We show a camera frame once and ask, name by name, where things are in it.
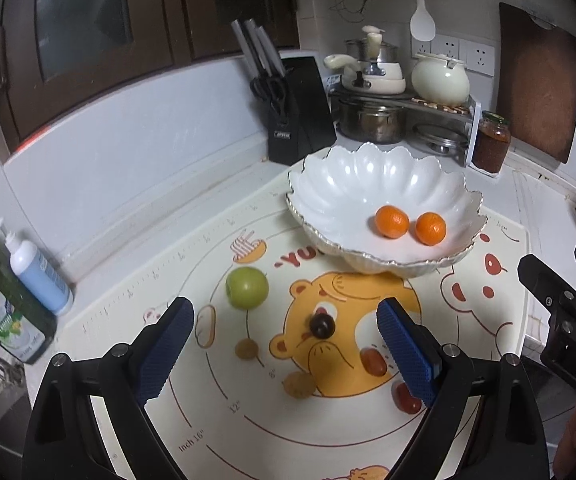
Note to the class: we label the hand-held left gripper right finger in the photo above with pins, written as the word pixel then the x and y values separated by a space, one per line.
pixel 408 355

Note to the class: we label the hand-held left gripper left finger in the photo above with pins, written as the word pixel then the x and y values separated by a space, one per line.
pixel 162 355

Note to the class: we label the red jujube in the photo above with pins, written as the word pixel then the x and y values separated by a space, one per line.
pixel 373 362

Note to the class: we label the red cherry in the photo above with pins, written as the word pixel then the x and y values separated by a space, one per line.
pixel 408 400

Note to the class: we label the brown longan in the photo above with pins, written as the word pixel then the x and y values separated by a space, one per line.
pixel 247 348
pixel 298 384

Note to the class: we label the dark cherry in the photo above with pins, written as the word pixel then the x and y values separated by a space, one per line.
pixel 322 327

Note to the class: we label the green apple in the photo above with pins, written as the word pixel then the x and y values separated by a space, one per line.
pixel 247 287

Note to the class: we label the white scalloped bowl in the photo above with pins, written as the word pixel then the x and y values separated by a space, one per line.
pixel 368 185

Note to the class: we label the orange mandarin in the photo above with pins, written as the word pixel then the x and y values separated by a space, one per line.
pixel 430 228
pixel 392 221

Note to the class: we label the printed bear baking mat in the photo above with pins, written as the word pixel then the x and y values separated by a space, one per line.
pixel 268 435

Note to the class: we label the red sauce jar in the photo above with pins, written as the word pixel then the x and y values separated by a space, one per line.
pixel 490 145

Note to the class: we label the white pump bottle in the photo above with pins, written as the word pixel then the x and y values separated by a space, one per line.
pixel 37 275

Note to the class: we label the metal kitchen rack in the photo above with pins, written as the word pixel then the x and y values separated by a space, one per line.
pixel 474 130

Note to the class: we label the green dish soap bottle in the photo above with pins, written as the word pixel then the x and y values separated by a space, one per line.
pixel 2 305

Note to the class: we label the steel pot lid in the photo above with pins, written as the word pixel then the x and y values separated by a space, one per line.
pixel 440 137

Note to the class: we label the brown wooden cutting board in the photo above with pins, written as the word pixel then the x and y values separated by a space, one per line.
pixel 538 85

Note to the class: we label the wooden trivet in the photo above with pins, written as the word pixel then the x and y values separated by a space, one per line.
pixel 443 106

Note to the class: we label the cream lidded pot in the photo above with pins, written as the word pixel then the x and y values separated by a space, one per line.
pixel 440 80

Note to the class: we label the large steel pot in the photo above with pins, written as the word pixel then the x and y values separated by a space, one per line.
pixel 370 122

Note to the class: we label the cream saucepan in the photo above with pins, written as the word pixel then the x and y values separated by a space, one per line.
pixel 368 82

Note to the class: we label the black knife block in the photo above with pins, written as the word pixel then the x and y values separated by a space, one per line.
pixel 303 110

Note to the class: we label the black kitchen scissors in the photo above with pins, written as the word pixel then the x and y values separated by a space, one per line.
pixel 270 92

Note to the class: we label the white rice paddle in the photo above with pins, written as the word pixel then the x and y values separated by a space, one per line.
pixel 422 22

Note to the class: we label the cream ladle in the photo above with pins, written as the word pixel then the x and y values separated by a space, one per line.
pixel 373 40

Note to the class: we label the dark wooden cabinet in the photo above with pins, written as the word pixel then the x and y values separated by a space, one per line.
pixel 82 25

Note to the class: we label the white wall socket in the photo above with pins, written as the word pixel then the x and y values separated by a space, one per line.
pixel 479 57
pixel 449 49
pixel 420 48

